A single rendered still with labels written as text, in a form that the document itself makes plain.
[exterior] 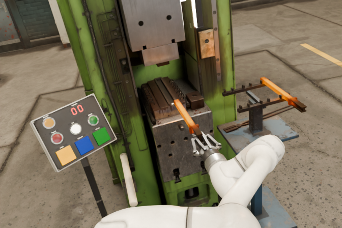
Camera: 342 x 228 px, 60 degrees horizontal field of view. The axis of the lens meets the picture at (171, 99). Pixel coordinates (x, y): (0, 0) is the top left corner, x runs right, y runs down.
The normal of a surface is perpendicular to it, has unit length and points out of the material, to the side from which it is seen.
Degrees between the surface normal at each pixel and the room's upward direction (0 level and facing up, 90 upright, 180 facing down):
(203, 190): 90
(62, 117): 60
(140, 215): 11
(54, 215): 0
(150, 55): 90
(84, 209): 0
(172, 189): 90
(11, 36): 90
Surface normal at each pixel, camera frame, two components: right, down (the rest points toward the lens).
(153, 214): -0.13, -0.94
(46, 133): 0.48, -0.18
